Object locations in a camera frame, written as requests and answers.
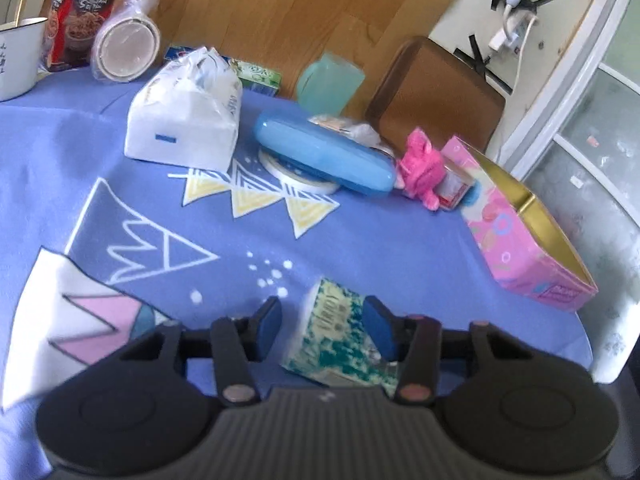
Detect white patterned object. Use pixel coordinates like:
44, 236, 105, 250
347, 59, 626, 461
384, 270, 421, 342
577, 280, 640, 387

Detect blue printed blanket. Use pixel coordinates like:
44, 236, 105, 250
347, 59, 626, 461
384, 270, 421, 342
0, 67, 594, 480

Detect white enamel mug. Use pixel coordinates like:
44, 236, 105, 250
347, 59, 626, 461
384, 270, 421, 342
0, 16, 49, 102

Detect frosted glass door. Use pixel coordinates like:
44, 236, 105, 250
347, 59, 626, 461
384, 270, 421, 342
497, 0, 640, 311

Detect blue plastic case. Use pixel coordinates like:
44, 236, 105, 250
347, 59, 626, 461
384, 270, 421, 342
252, 109, 399, 195

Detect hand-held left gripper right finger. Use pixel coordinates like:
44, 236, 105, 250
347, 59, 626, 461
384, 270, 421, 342
362, 295, 536, 406

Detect small pink container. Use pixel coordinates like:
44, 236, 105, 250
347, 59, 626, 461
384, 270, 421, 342
434, 157, 474, 210

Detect small green box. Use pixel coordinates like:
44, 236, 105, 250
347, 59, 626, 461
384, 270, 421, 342
227, 57, 284, 97

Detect pink plush toy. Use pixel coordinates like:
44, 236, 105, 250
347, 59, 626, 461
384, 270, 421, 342
396, 128, 446, 211

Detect teal plastic cup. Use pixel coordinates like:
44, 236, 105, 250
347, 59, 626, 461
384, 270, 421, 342
296, 51, 367, 117

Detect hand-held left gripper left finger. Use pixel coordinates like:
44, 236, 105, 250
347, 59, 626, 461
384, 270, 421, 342
120, 296, 283, 408

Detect white tissue pack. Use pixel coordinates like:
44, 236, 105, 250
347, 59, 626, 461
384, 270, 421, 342
124, 46, 244, 170

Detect black tape cross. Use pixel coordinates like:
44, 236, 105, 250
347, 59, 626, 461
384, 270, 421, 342
454, 33, 514, 96

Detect small blue box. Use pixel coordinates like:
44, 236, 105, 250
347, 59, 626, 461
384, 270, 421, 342
164, 44, 203, 64

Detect white power strip with cable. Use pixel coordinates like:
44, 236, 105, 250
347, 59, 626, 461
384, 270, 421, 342
502, 7, 540, 90

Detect pink tin box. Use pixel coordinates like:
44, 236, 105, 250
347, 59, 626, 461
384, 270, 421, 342
440, 135, 600, 314

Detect plastic-wrapped paper cups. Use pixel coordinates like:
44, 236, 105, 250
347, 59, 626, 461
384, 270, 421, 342
91, 0, 162, 83

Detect green white tissue packet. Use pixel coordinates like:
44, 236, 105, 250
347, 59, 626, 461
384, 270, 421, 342
280, 277, 401, 396

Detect red snack box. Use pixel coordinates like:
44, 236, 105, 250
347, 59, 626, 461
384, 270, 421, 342
39, 0, 134, 72

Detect white tape roll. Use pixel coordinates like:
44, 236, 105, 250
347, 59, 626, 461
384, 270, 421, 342
257, 147, 342, 195

